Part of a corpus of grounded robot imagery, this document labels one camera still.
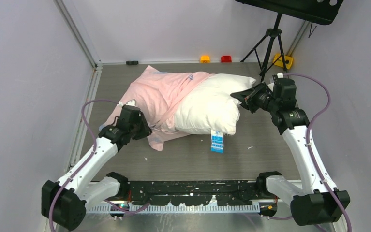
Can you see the yellow block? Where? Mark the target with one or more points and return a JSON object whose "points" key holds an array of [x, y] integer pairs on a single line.
{"points": [[283, 61]]}

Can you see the white pillow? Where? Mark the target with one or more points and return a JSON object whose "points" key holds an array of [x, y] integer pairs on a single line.
{"points": [[210, 107]]}

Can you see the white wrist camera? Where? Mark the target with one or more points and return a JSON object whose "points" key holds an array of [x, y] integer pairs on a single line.
{"points": [[129, 103], [273, 79]]}

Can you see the small black block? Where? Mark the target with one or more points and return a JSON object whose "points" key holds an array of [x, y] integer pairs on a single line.
{"points": [[132, 62]]}

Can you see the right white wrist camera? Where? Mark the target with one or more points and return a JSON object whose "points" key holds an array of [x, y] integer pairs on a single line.
{"points": [[273, 79]]}

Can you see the black overhead panel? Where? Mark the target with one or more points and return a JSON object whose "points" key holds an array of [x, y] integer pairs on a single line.
{"points": [[319, 12]]}

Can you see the pink pillowcase with blue print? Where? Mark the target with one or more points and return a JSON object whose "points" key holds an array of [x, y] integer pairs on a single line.
{"points": [[159, 95]]}

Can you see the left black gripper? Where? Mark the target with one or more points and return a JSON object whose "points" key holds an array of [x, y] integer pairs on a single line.
{"points": [[145, 131]]}

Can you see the black tripod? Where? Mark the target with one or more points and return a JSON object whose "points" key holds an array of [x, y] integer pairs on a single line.
{"points": [[273, 34]]}

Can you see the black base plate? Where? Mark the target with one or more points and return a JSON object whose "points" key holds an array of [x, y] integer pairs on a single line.
{"points": [[195, 193]]}

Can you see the white slotted cable duct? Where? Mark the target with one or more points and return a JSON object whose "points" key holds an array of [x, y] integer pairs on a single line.
{"points": [[181, 209]]}

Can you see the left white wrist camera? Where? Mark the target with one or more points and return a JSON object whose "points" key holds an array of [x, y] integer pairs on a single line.
{"points": [[129, 103]]}

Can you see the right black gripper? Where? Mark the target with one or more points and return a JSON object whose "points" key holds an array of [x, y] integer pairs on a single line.
{"points": [[249, 95]]}

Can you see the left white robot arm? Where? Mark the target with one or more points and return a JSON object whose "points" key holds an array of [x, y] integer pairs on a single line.
{"points": [[66, 201]]}

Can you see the white pillow care label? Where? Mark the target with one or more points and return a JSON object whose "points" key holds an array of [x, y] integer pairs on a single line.
{"points": [[217, 141]]}

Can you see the red block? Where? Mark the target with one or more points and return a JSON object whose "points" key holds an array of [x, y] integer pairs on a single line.
{"points": [[226, 59]]}

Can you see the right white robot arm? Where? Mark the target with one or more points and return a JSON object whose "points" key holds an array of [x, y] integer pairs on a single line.
{"points": [[319, 200]]}

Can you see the orange block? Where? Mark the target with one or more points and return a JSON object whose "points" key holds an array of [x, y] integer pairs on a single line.
{"points": [[205, 59]]}

